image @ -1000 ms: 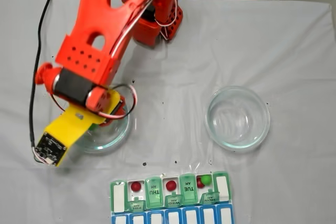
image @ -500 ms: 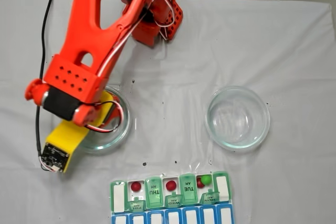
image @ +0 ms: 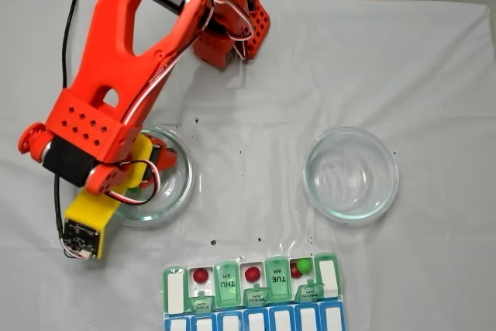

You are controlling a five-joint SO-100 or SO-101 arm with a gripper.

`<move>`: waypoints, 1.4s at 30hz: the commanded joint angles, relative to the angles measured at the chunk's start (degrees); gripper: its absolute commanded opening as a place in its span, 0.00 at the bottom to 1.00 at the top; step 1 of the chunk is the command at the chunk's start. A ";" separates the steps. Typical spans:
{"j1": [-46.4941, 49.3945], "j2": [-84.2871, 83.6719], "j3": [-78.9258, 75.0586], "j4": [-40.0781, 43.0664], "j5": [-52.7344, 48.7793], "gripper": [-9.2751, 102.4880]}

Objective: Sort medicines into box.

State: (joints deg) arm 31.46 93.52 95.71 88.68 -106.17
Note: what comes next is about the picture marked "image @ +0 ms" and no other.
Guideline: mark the weekly pill organizer box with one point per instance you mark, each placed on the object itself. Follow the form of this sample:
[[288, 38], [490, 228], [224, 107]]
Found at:
[[228, 288]]

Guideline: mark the white tablecloth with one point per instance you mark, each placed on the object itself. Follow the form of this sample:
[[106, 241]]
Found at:
[[387, 75]]

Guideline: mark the small clear glass bowl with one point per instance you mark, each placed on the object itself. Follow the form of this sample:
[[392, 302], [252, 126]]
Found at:
[[348, 207]]

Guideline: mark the red ball pill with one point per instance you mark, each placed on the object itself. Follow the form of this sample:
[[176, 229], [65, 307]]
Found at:
[[200, 275], [293, 271], [252, 274]]

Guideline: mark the green ball pill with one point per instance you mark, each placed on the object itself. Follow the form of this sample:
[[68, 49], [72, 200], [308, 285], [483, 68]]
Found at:
[[135, 190], [304, 265]]

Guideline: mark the camera board on yellow mount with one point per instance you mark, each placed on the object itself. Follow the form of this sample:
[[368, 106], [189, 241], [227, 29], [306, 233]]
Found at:
[[81, 236]]

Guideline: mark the large clear glass bowl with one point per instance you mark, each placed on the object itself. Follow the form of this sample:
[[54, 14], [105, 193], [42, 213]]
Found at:
[[174, 199]]

